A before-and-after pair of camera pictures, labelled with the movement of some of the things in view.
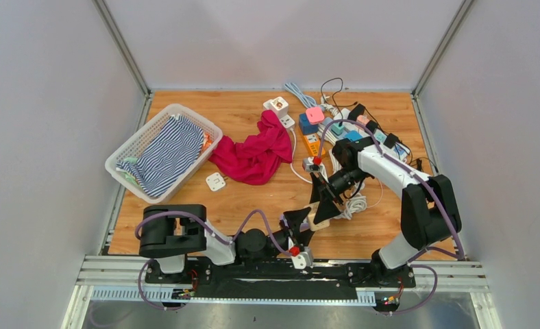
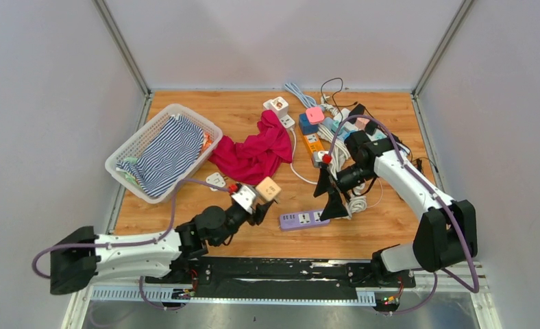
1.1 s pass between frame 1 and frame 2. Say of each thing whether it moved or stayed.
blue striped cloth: stayed
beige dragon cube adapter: moved
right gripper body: stayed
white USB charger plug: stayed
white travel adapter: stayed
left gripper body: moved
